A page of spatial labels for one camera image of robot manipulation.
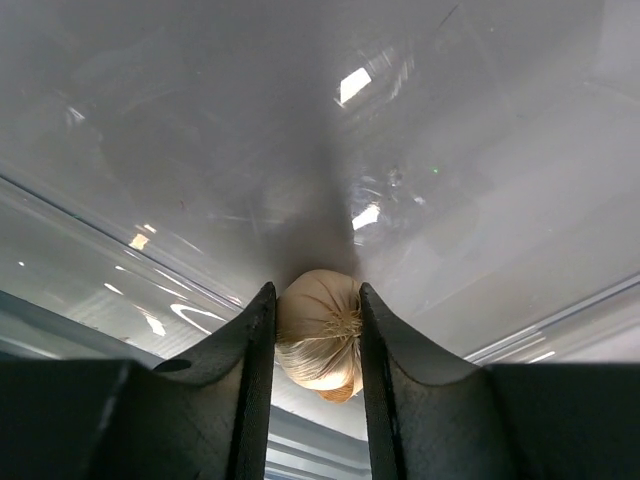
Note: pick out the grey translucent plastic bin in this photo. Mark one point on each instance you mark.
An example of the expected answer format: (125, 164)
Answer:
(477, 162)

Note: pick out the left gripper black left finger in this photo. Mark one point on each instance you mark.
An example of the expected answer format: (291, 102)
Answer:
(203, 414)

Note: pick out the aluminium front rail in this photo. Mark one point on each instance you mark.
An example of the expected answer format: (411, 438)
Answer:
(300, 449)

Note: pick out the beige toy garlic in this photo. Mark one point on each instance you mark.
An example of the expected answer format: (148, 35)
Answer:
(318, 332)

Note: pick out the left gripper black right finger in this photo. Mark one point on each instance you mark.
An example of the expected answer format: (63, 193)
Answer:
(433, 415)

